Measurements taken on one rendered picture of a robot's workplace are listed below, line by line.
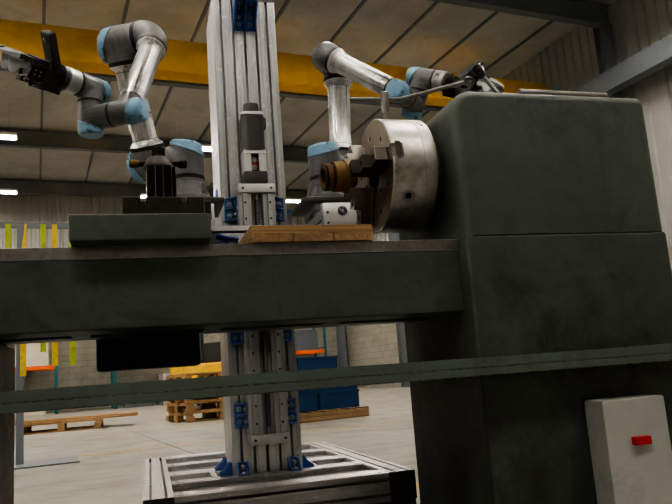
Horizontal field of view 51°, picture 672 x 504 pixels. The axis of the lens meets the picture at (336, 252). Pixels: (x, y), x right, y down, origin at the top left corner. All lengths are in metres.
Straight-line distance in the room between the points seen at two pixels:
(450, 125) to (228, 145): 1.08
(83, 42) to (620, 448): 11.83
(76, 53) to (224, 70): 10.05
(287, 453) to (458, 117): 1.35
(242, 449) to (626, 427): 1.32
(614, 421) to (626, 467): 0.11
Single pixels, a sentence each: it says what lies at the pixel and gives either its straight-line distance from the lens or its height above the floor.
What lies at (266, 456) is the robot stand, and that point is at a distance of 2.58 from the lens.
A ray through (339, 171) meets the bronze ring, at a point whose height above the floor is 1.08.
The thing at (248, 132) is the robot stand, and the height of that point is 1.45.
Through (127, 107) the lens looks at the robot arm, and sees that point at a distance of 2.19.
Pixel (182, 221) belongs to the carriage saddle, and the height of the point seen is 0.90.
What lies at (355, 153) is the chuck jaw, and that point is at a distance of 2.01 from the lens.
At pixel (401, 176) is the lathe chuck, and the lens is 1.82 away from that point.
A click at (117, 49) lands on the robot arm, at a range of 2.53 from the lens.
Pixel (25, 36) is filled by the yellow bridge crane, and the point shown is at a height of 6.29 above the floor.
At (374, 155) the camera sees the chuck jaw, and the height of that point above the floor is 1.10.
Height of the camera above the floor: 0.55
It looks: 10 degrees up
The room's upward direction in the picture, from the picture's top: 4 degrees counter-clockwise
